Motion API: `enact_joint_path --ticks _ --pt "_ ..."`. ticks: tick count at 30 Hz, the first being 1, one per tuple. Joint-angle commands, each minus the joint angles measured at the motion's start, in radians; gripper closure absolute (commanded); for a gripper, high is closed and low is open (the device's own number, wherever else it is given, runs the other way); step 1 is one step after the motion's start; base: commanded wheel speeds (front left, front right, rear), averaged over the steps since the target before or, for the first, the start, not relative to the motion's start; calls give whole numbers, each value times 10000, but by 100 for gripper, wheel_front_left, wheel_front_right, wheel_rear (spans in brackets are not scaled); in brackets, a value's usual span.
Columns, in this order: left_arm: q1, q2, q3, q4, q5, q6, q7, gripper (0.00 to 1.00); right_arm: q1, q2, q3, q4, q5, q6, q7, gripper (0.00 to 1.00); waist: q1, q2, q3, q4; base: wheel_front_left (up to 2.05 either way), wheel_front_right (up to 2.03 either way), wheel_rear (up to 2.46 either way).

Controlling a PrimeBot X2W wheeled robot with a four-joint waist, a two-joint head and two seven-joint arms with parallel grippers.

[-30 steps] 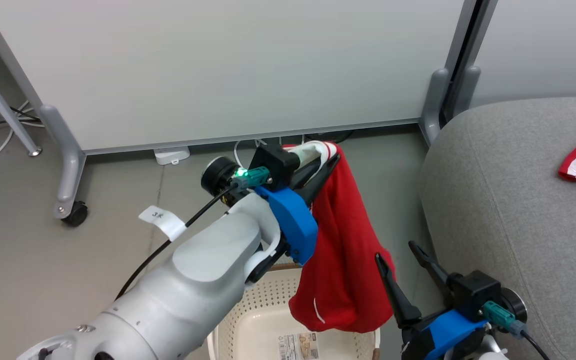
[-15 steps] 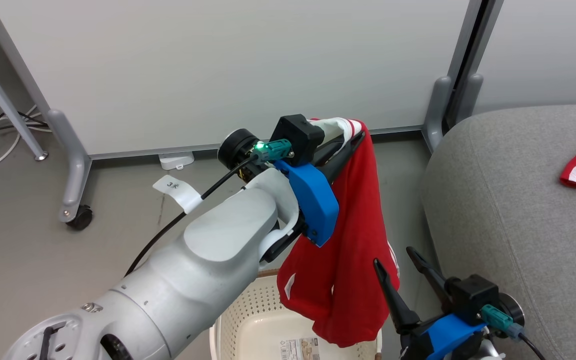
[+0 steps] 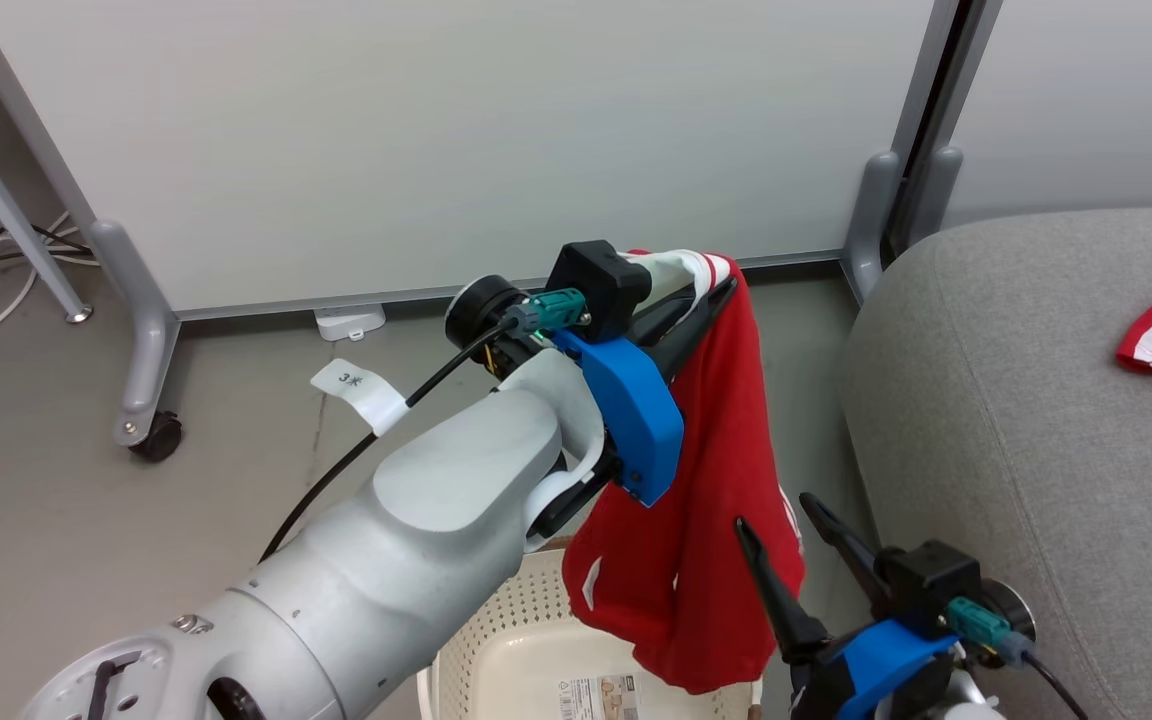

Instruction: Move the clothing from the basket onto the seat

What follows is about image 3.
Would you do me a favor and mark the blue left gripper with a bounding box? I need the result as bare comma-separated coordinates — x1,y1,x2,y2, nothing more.
548,277,739,508

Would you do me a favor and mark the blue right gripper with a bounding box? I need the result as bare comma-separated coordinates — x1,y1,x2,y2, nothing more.
736,493,957,720

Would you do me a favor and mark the red shirt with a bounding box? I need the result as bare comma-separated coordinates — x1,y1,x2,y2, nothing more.
561,250,807,696

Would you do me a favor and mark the grey fabric sofa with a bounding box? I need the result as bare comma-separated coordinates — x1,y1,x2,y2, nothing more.
841,207,1152,720

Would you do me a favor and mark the grey panel foot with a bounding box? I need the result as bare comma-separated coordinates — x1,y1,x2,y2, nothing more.
841,150,905,304
904,147,964,263

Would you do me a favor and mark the paper label sticker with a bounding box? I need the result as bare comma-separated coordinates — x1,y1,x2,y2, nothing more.
556,675,642,720

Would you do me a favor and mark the large white partition panel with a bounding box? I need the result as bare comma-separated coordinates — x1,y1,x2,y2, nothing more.
0,0,962,323

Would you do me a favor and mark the beige perforated laundry basket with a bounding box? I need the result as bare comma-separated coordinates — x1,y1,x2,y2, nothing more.
416,540,767,720

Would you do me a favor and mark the white power adapter box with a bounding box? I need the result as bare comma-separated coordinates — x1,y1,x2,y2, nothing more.
314,303,387,343

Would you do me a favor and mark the narrow white partition panel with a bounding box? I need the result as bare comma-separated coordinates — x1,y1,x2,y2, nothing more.
921,0,1152,229

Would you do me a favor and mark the grey table leg with caster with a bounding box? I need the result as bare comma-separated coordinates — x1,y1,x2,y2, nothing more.
88,220,182,448

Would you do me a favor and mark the black caster wheel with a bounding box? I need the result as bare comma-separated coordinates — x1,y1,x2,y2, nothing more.
129,410,184,463

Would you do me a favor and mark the grey metal table leg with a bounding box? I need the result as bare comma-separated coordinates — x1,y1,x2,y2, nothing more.
0,85,94,324

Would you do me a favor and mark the green left cable connector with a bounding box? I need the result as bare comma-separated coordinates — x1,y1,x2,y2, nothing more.
508,287,592,334

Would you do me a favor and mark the green cable connector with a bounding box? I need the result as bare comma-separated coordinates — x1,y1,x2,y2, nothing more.
508,287,592,334
946,597,1015,649

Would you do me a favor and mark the green right cable connector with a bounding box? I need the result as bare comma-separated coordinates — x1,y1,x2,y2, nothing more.
946,597,1015,649

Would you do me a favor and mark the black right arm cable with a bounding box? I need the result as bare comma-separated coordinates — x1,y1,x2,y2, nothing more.
1001,630,1089,720

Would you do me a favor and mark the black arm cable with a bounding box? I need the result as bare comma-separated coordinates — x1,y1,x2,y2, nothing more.
1001,630,1089,720
258,315,527,563

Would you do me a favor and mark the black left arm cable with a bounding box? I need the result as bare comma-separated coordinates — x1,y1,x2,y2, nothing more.
258,315,527,563

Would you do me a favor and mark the white paper cable tag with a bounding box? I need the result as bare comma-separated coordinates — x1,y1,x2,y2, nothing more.
310,358,409,437

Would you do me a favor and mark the black floor cable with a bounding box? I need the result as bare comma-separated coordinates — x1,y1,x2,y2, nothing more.
0,225,97,341

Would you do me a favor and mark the white floor cable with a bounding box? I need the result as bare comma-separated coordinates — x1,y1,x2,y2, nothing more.
0,210,72,346

